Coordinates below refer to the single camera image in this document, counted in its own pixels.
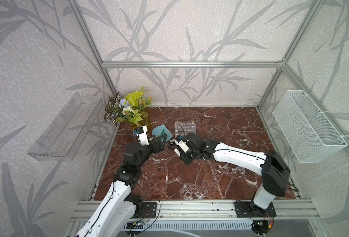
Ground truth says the teal plastic dustpan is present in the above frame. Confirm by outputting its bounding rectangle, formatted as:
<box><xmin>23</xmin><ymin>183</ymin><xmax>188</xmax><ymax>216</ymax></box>
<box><xmin>151</xmin><ymin>125</ymin><xmax>174</xmax><ymax>143</ymax></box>

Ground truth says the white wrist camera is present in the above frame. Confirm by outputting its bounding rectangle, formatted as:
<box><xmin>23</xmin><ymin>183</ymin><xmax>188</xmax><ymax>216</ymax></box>
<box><xmin>174</xmin><ymin>135</ymin><xmax>189</xmax><ymax>157</ymax></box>
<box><xmin>133</xmin><ymin>125</ymin><xmax>149</xmax><ymax>145</ymax></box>

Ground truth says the artificial plant in amber vase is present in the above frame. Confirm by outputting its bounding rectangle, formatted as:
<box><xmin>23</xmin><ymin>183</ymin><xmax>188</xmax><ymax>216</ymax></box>
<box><xmin>104</xmin><ymin>87</ymin><xmax>153</xmax><ymax>130</ymax></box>

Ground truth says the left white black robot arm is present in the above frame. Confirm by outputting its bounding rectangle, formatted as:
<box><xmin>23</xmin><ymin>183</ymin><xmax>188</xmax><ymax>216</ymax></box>
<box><xmin>76</xmin><ymin>133</ymin><xmax>168</xmax><ymax>237</ymax></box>

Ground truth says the aluminium frame crossbar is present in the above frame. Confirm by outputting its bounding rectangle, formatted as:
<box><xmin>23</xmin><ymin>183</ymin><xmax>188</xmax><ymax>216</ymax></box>
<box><xmin>102</xmin><ymin>61</ymin><xmax>283</xmax><ymax>68</ymax></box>

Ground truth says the clear acrylic lipstick organizer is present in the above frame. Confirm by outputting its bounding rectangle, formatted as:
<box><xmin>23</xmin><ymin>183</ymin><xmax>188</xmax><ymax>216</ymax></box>
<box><xmin>174</xmin><ymin>120</ymin><xmax>197</xmax><ymax>137</ymax></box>

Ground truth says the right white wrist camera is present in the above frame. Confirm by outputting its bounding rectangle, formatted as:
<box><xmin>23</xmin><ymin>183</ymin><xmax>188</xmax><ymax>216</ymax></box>
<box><xmin>174</xmin><ymin>135</ymin><xmax>189</xmax><ymax>157</ymax></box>

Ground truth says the small electronics board with wires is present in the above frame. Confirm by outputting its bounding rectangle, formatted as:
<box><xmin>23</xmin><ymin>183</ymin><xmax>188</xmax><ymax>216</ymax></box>
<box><xmin>125</xmin><ymin>222</ymin><xmax>145</xmax><ymax>230</ymax></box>

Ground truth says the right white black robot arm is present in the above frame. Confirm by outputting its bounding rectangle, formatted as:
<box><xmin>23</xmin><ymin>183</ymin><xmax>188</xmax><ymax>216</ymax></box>
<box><xmin>175</xmin><ymin>133</ymin><xmax>291</xmax><ymax>210</ymax></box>

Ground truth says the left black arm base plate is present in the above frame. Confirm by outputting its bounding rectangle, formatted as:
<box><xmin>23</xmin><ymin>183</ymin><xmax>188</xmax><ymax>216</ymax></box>
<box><xmin>133</xmin><ymin>197</ymin><xmax>159</xmax><ymax>219</ymax></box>

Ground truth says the white wire mesh basket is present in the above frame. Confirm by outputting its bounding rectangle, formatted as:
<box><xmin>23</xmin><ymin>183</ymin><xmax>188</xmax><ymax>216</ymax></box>
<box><xmin>273</xmin><ymin>90</ymin><xmax>347</xmax><ymax>164</ymax></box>

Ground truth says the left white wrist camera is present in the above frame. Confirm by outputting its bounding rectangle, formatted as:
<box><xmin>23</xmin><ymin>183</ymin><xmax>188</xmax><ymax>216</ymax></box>
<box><xmin>133</xmin><ymin>125</ymin><xmax>149</xmax><ymax>145</ymax></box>

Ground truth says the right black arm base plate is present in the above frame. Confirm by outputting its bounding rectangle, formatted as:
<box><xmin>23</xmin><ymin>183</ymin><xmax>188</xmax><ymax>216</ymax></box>
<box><xmin>234</xmin><ymin>200</ymin><xmax>277</xmax><ymax>218</ymax></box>

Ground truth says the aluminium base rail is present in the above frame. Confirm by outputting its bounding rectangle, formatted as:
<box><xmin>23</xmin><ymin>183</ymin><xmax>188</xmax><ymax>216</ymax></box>
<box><xmin>70</xmin><ymin>199</ymin><xmax>321</xmax><ymax>222</ymax></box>

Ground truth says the clear acrylic wall shelf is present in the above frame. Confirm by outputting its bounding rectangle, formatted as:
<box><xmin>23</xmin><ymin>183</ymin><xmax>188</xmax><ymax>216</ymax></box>
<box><xmin>27</xmin><ymin>93</ymin><xmax>104</xmax><ymax>162</ymax></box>

